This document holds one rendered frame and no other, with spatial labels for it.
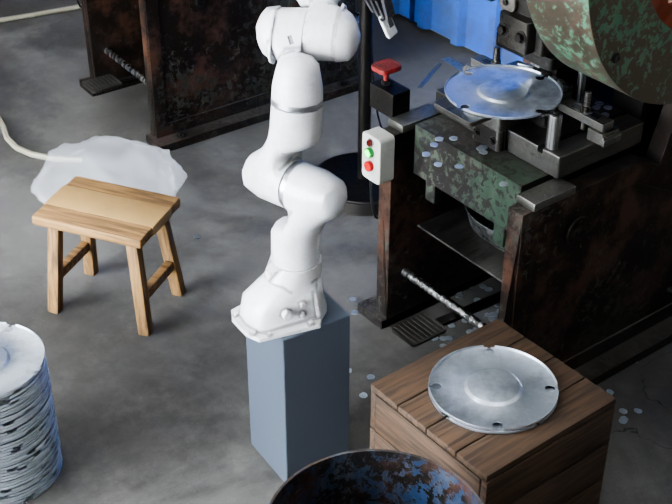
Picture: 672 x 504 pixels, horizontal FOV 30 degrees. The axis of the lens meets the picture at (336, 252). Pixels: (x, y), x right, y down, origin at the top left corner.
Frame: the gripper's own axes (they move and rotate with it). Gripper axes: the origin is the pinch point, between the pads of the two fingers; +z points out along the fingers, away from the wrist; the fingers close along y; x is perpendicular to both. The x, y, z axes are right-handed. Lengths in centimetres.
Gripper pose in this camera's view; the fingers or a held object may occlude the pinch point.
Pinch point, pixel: (388, 25)
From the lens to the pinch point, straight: 326.5
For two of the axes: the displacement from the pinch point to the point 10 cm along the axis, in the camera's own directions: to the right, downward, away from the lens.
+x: 7.3, -6.6, 2.0
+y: 5.9, 4.6, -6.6
